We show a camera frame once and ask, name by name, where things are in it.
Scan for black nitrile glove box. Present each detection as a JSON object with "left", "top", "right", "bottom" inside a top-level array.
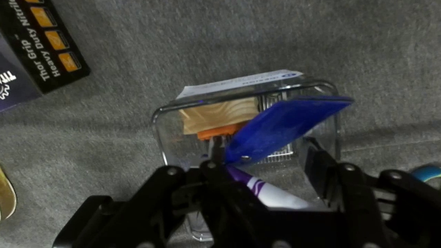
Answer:
[{"left": 0, "top": 0, "right": 90, "bottom": 114}]

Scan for green blue handled scissors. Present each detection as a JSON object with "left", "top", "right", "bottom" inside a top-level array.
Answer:
[{"left": 410, "top": 163, "right": 441, "bottom": 184}]

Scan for grey tablecloth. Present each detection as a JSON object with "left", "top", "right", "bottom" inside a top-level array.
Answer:
[{"left": 0, "top": 0, "right": 441, "bottom": 248}]

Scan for blue plastic piece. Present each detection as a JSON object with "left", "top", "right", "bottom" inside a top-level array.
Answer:
[{"left": 223, "top": 95, "right": 355, "bottom": 166}]

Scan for white paper label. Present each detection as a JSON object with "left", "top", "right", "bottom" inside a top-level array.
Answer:
[{"left": 174, "top": 67, "right": 305, "bottom": 100}]

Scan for white purple marker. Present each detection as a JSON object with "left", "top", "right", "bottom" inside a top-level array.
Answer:
[{"left": 225, "top": 165, "right": 311, "bottom": 210}]

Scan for small clear plastic container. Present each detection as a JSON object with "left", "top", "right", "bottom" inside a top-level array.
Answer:
[{"left": 150, "top": 78, "right": 343, "bottom": 242}]

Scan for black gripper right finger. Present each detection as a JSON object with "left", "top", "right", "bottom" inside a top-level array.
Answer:
[{"left": 301, "top": 136, "right": 441, "bottom": 248}]

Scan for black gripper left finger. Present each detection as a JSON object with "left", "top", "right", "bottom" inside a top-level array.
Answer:
[{"left": 52, "top": 159, "right": 281, "bottom": 248}]

